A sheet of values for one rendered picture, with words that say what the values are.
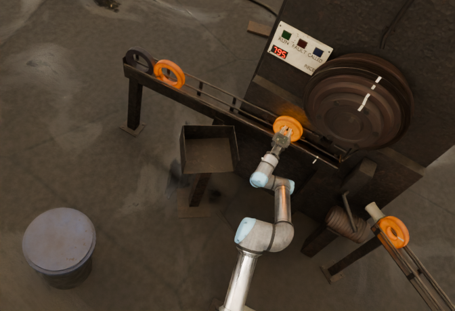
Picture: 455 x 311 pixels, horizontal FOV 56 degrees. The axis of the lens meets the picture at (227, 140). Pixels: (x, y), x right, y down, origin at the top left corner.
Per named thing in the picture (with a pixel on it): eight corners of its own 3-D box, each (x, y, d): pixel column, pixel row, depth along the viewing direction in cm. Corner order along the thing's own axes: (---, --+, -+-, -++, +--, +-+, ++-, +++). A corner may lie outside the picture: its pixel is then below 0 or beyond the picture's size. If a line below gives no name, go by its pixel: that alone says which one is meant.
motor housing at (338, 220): (302, 234, 274) (338, 199, 230) (332, 252, 272) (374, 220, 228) (294, 251, 267) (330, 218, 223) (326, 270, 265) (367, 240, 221)
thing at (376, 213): (371, 206, 220) (376, 200, 216) (382, 220, 216) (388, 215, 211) (362, 210, 218) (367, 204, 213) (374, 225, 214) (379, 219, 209)
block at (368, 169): (343, 176, 236) (364, 154, 216) (356, 183, 235) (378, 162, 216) (337, 190, 230) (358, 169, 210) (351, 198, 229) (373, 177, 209)
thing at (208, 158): (167, 188, 270) (182, 124, 211) (208, 187, 277) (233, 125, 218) (169, 219, 260) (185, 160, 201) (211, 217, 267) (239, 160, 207)
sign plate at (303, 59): (269, 49, 204) (281, 20, 189) (317, 75, 202) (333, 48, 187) (267, 51, 203) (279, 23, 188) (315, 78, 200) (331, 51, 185)
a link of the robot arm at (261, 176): (248, 181, 210) (251, 177, 202) (258, 162, 214) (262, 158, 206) (262, 190, 210) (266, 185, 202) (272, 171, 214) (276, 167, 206)
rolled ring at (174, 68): (176, 95, 242) (179, 91, 244) (187, 78, 227) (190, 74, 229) (149, 75, 240) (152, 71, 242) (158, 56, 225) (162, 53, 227)
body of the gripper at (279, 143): (292, 137, 210) (280, 158, 206) (288, 143, 218) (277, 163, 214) (277, 130, 211) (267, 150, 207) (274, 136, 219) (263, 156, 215)
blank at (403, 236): (382, 236, 217) (378, 238, 216) (384, 210, 211) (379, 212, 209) (408, 252, 204) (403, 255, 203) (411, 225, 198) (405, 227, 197)
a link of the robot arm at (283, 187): (300, 244, 177) (296, 175, 218) (275, 238, 176) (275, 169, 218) (291, 263, 183) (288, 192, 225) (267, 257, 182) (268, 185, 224)
